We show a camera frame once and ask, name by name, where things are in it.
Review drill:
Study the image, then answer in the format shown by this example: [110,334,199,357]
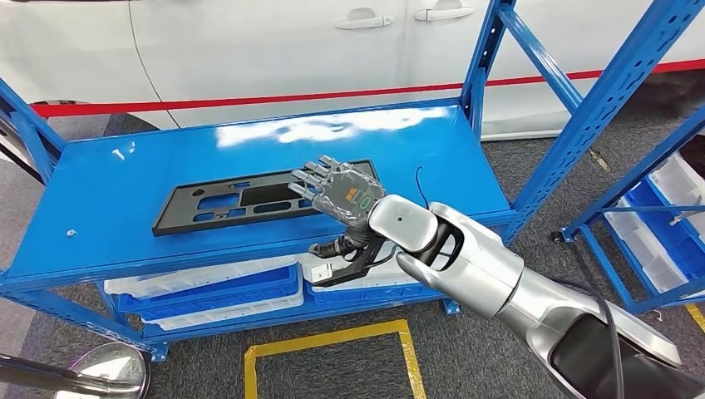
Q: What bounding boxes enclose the thin black cable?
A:
[414,166,431,210]

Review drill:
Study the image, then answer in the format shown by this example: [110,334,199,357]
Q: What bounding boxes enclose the chrome stanchion with round base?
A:
[0,342,151,399]

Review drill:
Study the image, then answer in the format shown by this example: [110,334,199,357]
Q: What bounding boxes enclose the black camera bracket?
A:
[311,236,399,289]

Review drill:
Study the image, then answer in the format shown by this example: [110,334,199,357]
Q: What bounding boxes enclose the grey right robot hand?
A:
[287,155,387,260]

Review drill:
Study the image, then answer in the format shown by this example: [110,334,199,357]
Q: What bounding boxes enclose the white car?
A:
[0,0,705,141]

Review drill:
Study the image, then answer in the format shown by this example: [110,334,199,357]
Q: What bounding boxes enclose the black forearm cable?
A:
[572,275,628,399]

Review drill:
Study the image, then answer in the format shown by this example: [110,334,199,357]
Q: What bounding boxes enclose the yellow floor tape line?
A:
[685,304,705,334]

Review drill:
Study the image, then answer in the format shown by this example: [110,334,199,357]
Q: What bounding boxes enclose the blue metal shelf rack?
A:
[0,0,705,365]
[550,107,705,315]

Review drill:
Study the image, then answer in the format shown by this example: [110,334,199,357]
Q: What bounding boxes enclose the blue plastic bin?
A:
[624,179,705,282]
[304,280,447,308]

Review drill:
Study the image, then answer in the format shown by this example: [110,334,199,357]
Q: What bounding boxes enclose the white car door handle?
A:
[414,0,475,23]
[334,7,396,31]

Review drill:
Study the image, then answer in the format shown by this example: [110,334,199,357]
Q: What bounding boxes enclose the black plastic plate bracket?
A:
[151,160,381,238]

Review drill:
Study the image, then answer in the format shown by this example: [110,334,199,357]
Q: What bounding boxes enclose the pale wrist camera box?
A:
[309,263,335,286]

